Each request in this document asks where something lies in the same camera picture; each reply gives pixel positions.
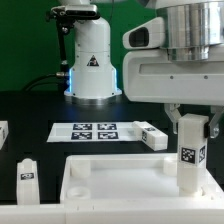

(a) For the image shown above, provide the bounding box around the black cable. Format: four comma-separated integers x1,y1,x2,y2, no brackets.
21,73,68,92

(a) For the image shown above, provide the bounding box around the white desk tabletop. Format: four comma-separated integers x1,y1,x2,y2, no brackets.
60,153,224,210

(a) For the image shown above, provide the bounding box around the white marker base plate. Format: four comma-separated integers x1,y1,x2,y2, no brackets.
47,122,137,143

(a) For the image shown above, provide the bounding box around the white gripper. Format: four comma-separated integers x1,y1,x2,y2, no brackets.
123,49,224,138

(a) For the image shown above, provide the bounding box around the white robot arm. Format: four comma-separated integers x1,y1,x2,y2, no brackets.
59,0,224,138

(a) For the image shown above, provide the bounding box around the white L-shaped fence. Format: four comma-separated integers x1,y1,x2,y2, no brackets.
0,169,224,224

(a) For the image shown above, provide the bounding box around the black camera on stand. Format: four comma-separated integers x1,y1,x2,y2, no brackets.
46,4,100,77

